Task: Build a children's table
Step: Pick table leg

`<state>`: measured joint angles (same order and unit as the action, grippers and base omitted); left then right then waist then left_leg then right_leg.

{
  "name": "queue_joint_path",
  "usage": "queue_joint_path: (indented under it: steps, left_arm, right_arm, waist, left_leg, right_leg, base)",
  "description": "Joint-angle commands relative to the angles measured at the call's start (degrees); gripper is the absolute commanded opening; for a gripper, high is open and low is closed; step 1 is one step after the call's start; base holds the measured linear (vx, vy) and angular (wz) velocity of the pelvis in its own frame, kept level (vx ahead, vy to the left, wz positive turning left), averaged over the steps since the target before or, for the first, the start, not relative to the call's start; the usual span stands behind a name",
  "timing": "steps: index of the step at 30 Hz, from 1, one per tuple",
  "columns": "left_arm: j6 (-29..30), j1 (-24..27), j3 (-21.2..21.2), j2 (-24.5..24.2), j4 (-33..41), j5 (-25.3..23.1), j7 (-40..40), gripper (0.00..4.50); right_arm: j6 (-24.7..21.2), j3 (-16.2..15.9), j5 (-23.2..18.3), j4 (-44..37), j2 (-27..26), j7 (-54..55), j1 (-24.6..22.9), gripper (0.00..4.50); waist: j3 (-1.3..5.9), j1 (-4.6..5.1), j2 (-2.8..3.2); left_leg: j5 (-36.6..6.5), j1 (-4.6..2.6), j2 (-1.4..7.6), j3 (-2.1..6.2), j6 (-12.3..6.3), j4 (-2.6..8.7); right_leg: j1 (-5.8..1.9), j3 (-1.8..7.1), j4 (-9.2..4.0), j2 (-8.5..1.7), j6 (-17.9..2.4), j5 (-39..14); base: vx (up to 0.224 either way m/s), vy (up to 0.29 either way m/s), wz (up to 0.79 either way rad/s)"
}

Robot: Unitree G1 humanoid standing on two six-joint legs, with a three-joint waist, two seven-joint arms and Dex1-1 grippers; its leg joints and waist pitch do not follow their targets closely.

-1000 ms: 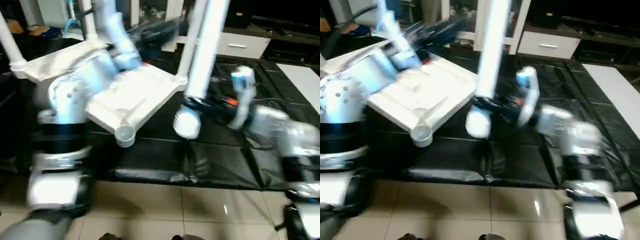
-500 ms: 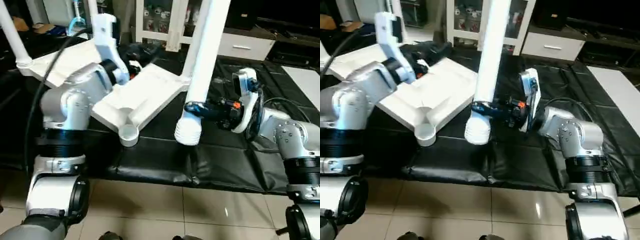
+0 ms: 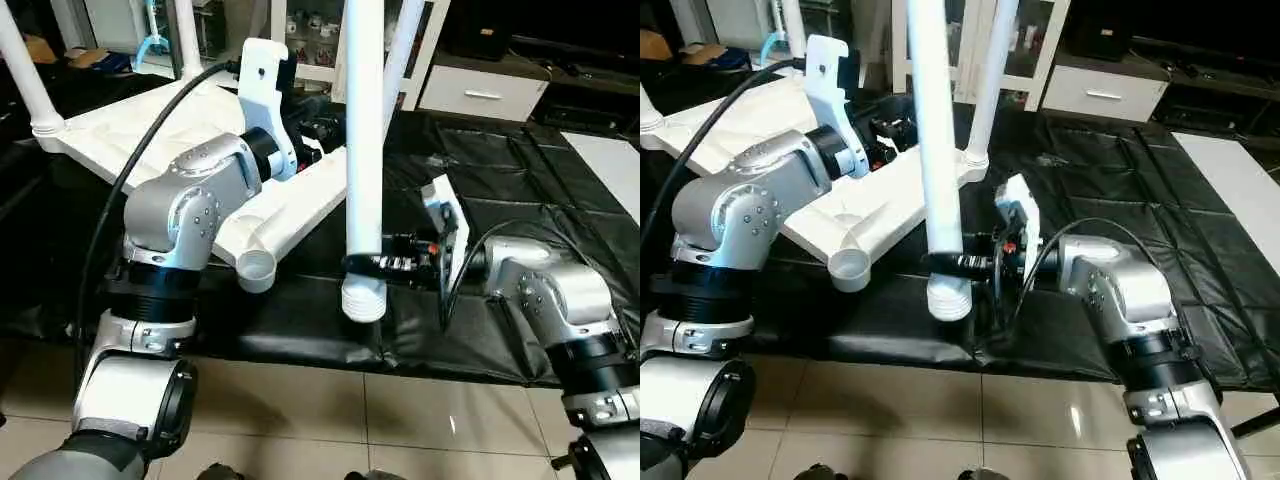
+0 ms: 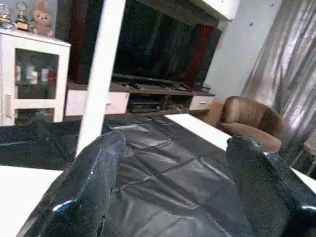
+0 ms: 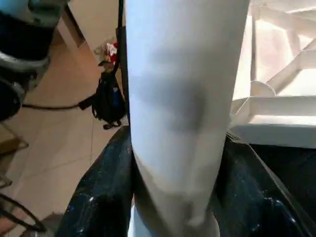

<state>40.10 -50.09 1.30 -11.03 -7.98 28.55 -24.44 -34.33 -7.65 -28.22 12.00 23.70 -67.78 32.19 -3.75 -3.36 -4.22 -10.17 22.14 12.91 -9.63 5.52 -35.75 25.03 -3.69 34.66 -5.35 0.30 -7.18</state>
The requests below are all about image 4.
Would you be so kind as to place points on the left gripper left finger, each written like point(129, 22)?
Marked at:
point(79, 187)

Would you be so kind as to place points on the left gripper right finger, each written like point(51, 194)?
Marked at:
point(271, 192)

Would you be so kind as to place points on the white plastic table leg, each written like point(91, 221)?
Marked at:
point(101, 74)

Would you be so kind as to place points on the brown leather armchair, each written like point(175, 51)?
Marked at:
point(252, 118)

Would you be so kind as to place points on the black work mat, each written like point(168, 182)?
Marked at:
point(163, 173)

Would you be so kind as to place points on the white flat board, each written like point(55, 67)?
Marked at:
point(197, 126)

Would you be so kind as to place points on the black media player box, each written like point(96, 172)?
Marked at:
point(145, 104)

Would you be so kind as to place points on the small white drawer unit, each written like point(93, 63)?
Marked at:
point(202, 102)

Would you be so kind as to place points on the grey window curtain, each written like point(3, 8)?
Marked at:
point(286, 74)

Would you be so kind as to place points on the white glass-door cabinet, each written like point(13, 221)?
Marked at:
point(29, 49)

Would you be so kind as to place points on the black flat screen television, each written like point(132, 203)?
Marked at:
point(153, 44)

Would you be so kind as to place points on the plush toy figure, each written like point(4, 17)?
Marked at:
point(42, 17)

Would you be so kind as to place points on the gold trophy figure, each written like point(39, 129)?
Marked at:
point(5, 16)
point(20, 17)

